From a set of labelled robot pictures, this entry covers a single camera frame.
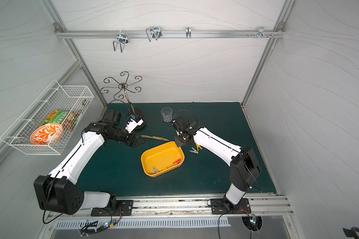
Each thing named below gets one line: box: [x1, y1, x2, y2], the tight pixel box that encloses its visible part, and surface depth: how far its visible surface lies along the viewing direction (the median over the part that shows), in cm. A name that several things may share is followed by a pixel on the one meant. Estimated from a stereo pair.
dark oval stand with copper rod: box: [100, 71, 147, 130], surface depth 91 cm
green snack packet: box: [39, 109, 69, 127], surface depth 68 cm
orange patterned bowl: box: [29, 122, 64, 145], surface depth 64 cm
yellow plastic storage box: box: [140, 141, 185, 178], surface depth 91 cm
